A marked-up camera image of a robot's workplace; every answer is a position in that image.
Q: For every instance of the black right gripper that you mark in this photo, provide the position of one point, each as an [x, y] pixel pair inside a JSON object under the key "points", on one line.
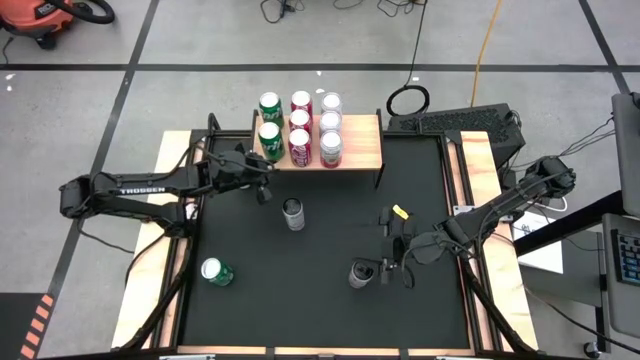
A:
{"points": [[425, 248]]}

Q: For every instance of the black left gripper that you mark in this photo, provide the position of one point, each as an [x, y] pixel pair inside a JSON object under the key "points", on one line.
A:
{"points": [[257, 171]]}

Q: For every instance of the tall silver Celsius can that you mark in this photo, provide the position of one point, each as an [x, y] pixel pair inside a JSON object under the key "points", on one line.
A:
{"points": [[360, 274], [293, 210]]}

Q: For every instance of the green Sprite can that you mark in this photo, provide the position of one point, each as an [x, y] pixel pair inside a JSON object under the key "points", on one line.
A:
{"points": [[270, 102], [212, 269], [270, 132]]}

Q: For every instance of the red Coca-Cola can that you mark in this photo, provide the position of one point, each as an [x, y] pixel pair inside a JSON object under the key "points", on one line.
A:
{"points": [[300, 119], [301, 99], [299, 140]]}

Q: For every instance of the pink white Spindrift can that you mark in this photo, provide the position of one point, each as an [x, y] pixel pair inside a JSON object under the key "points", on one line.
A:
{"points": [[330, 120], [331, 101], [331, 142]]}

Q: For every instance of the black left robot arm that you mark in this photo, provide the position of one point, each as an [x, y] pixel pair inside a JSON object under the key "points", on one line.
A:
{"points": [[145, 190]]}

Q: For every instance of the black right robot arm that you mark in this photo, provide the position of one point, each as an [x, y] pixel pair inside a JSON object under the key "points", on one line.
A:
{"points": [[505, 205]]}

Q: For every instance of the wooden shelf black legs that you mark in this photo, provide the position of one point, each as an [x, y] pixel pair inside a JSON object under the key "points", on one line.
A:
{"points": [[362, 145]]}

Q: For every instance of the yellow tape tag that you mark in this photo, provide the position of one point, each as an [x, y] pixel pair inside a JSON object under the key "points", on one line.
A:
{"points": [[400, 211]]}

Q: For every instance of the wooden side board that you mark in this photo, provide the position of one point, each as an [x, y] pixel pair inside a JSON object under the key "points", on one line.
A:
{"points": [[505, 300], [142, 280]]}

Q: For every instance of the black perforated computer case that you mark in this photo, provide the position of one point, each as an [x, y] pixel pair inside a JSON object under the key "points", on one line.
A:
{"points": [[450, 122]]}

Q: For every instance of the white paper sheet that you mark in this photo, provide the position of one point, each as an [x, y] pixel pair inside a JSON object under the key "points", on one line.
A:
{"points": [[545, 255]]}

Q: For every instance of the black desk edge bar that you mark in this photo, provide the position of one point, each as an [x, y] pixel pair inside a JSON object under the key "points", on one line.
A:
{"points": [[570, 222]]}

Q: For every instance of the black caster wheel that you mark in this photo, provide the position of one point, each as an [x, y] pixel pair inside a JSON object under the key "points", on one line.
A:
{"points": [[591, 348]]}

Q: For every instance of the black keyboard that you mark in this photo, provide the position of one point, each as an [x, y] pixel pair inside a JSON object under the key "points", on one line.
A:
{"points": [[627, 257]]}

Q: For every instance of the grey keypad console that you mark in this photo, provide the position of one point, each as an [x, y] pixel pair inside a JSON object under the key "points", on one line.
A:
{"points": [[620, 310]]}

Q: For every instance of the grey monitor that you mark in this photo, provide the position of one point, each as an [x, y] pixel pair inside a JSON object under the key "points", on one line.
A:
{"points": [[627, 150]]}

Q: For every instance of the orange shop vacuum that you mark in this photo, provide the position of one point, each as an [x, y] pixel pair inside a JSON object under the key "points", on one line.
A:
{"points": [[30, 17]]}

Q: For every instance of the black mat orange stripes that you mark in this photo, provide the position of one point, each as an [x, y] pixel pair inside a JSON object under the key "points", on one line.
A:
{"points": [[12, 325]]}

